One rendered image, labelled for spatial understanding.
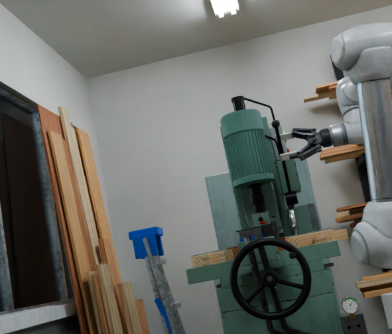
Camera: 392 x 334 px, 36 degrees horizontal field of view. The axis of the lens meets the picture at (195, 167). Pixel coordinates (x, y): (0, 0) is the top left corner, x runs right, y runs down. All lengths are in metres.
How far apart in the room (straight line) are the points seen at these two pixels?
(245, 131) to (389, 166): 0.78
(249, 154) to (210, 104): 2.57
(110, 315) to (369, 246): 2.06
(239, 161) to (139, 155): 2.63
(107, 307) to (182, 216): 1.51
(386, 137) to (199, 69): 3.36
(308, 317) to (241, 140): 0.75
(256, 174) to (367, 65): 0.77
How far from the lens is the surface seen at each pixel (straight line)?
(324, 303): 2.37
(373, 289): 4.45
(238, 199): 2.72
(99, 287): 3.64
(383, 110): 1.92
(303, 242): 2.51
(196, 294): 4.89
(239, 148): 2.49
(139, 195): 5.00
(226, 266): 2.37
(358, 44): 1.90
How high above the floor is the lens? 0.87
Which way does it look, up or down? 10 degrees up
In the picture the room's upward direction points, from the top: 11 degrees counter-clockwise
